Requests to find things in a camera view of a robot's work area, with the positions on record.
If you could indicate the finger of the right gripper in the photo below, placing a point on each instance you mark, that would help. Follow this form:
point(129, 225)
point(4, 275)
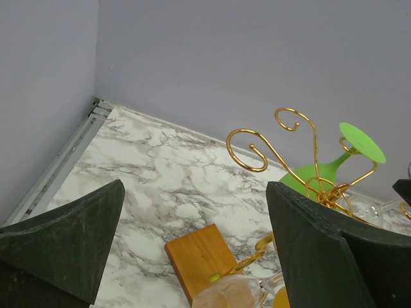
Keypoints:
point(403, 188)

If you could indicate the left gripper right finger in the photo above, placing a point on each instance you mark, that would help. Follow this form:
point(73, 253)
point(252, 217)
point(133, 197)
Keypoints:
point(331, 260)

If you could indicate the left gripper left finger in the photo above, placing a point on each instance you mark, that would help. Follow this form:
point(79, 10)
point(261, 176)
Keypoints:
point(57, 259)

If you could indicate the clear wine glass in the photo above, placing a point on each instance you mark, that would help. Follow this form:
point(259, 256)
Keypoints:
point(239, 291)
point(367, 210)

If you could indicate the orange hanging wine glass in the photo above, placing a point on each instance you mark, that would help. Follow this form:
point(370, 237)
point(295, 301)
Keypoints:
point(281, 299)

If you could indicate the wooden rack base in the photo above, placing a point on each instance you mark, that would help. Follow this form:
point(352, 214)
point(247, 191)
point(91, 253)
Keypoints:
point(199, 258)

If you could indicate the gold wire glass rack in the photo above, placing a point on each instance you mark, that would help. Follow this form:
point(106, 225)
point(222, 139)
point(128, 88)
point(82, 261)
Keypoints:
point(317, 181)

